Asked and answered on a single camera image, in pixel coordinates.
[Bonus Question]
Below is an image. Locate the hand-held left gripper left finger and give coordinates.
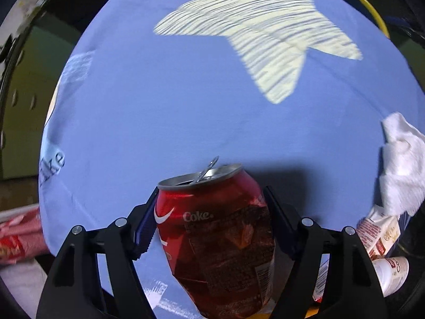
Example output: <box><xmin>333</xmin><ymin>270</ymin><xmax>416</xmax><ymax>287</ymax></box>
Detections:
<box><xmin>36</xmin><ymin>186</ymin><xmax>159</xmax><ymax>319</ymax></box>

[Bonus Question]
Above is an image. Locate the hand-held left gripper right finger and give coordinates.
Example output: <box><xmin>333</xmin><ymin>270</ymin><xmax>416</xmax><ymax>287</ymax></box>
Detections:
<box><xmin>264</xmin><ymin>185</ymin><xmax>389</xmax><ymax>319</ymax></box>

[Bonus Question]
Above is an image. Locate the red soda can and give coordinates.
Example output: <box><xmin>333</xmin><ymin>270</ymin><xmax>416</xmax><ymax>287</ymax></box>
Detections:
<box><xmin>154</xmin><ymin>156</ymin><xmax>277</xmax><ymax>319</ymax></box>

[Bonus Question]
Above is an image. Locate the red white paper packet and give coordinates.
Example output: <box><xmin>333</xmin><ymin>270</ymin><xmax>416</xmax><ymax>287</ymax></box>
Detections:
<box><xmin>357</xmin><ymin>204</ymin><xmax>401</xmax><ymax>260</ymax></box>

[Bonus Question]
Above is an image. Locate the white pill bottle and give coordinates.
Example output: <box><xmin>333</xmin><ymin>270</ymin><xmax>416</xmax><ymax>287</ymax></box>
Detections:
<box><xmin>372</xmin><ymin>256</ymin><xmax>410</xmax><ymax>296</ymax></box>

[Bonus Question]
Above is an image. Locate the white tissue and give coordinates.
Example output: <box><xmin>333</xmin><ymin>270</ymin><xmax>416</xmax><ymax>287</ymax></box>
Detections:
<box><xmin>379</xmin><ymin>112</ymin><xmax>425</xmax><ymax>216</ymax></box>

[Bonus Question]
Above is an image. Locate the red patterned package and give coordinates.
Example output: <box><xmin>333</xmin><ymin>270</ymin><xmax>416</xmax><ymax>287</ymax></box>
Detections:
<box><xmin>0</xmin><ymin>206</ymin><xmax>47</xmax><ymax>266</ymax></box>

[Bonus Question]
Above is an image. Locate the blue star print tablecloth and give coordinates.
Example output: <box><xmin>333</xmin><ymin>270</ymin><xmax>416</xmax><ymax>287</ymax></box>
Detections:
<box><xmin>38</xmin><ymin>0</ymin><xmax>425</xmax><ymax>319</ymax></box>

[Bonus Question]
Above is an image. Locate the dark green base cabinet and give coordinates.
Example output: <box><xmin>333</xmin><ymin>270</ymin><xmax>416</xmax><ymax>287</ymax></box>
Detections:
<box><xmin>0</xmin><ymin>7</ymin><xmax>83</xmax><ymax>180</ymax></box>

